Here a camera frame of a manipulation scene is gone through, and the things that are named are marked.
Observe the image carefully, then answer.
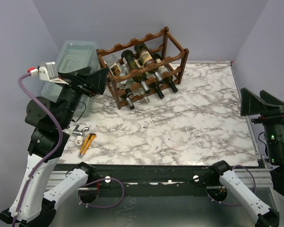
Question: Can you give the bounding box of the green bottle silver foil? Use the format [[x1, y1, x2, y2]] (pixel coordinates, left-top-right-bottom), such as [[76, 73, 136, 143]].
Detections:
[[121, 50, 150, 94], [134, 43, 164, 85]]

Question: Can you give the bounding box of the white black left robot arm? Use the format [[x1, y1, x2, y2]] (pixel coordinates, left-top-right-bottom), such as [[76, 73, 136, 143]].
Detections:
[[0, 66, 109, 227]]

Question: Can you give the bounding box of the brown wooden wine rack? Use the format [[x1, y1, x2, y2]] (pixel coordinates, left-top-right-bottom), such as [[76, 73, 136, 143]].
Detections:
[[96, 26, 189, 109]]

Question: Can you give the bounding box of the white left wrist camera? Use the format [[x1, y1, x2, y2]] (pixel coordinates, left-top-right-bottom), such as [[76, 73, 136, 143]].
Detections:
[[27, 61, 69, 85]]

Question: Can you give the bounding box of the dark green wine bottle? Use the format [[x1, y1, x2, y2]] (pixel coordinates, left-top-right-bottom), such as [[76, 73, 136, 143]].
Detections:
[[152, 52, 179, 93], [149, 79, 165, 99]]

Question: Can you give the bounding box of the silver metal pipe fitting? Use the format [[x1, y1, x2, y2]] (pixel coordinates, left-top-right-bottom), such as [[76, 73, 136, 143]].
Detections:
[[72, 125, 89, 146]]

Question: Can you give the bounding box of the aluminium extrusion rail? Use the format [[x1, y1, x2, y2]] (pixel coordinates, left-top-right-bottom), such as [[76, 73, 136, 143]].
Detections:
[[45, 169, 273, 191]]

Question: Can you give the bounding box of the yellow utility knife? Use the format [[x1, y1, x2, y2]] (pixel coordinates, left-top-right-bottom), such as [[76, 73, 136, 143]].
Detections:
[[78, 133, 97, 158]]

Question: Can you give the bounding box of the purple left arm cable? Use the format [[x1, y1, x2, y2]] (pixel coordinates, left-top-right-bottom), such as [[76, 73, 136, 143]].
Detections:
[[11, 73, 125, 227]]

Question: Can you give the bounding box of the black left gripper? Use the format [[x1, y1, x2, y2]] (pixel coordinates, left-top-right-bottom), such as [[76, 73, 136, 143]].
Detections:
[[56, 66, 110, 127]]

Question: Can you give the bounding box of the clear glass wine bottle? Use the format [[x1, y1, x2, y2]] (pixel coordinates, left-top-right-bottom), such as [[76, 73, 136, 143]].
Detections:
[[118, 63, 150, 104]]

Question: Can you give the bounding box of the translucent green plastic toolbox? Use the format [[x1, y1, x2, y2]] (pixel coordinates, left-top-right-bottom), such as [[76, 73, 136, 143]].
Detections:
[[41, 39, 100, 118]]

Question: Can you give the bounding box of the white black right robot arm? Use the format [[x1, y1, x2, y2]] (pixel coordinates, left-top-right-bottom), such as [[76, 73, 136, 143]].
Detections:
[[74, 63, 274, 227]]

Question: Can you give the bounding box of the green bottle brown label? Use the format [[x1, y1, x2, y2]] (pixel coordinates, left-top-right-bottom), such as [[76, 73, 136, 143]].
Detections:
[[125, 88, 134, 110]]

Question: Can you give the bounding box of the black metal base rail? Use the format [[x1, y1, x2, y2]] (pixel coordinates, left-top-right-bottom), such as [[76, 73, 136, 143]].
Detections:
[[54, 163, 228, 198]]

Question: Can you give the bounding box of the clear bottle black cap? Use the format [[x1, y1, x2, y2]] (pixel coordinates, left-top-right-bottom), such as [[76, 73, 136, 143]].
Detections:
[[106, 54, 126, 77]]

